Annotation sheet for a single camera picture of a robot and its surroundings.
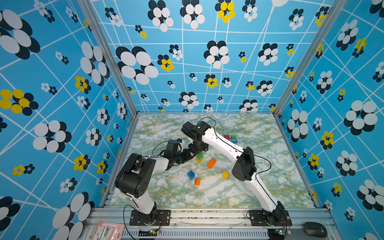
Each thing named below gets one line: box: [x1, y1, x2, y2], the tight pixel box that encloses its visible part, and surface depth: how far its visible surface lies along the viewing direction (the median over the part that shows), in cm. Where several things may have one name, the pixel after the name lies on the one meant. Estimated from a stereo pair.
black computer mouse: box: [304, 222, 328, 238], surface depth 70 cm
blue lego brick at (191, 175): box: [187, 170, 196, 180], surface depth 88 cm
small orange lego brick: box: [194, 178, 201, 186], surface depth 86 cm
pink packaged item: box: [93, 221, 125, 240], surface depth 71 cm
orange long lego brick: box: [206, 158, 217, 170], surface depth 93 cm
